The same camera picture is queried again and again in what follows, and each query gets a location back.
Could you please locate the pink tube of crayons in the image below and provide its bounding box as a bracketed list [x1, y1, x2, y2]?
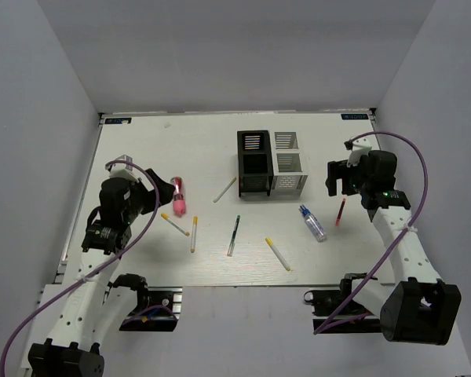
[170, 177, 186, 217]

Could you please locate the white pen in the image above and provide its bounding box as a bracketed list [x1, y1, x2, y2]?
[213, 177, 237, 203]

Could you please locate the blue cap spray bottle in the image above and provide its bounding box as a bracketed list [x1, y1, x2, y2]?
[299, 205, 327, 243]

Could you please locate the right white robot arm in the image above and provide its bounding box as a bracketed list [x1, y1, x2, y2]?
[326, 151, 462, 346]

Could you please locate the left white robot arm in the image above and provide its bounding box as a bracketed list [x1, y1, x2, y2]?
[27, 167, 174, 376]

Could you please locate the yellow cap marker left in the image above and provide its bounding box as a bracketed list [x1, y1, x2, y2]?
[161, 213, 190, 236]

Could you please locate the red pen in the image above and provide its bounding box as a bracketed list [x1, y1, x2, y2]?
[335, 198, 346, 226]

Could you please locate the yellow cap marker upright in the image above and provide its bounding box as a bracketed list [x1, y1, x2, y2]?
[190, 216, 198, 253]

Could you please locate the white mesh organizer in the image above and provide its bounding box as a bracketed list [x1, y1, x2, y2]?
[271, 131, 309, 196]

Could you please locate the green gel pen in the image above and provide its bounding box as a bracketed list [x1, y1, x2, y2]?
[227, 214, 240, 257]

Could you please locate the black mesh organizer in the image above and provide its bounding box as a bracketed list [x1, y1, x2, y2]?
[237, 130, 274, 197]

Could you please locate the yellow cap marker right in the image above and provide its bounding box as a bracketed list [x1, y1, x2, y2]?
[265, 237, 290, 271]

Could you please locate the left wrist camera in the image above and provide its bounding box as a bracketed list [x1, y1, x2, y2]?
[105, 155, 137, 181]

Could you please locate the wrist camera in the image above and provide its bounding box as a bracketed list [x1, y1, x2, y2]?
[105, 155, 137, 181]
[345, 137, 372, 167]

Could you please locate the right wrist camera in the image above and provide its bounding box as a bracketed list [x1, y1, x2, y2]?
[345, 137, 372, 167]

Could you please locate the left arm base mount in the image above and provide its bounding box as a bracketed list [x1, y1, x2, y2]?
[119, 287, 183, 333]

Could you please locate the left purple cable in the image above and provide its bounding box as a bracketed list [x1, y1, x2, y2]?
[0, 159, 160, 377]

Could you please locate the purple cable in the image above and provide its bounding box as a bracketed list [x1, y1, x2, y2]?
[0, 159, 160, 377]
[312, 131, 429, 335]

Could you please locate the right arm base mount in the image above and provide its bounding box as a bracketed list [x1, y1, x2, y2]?
[304, 288, 389, 335]

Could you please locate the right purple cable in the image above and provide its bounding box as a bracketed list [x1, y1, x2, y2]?
[312, 131, 429, 335]

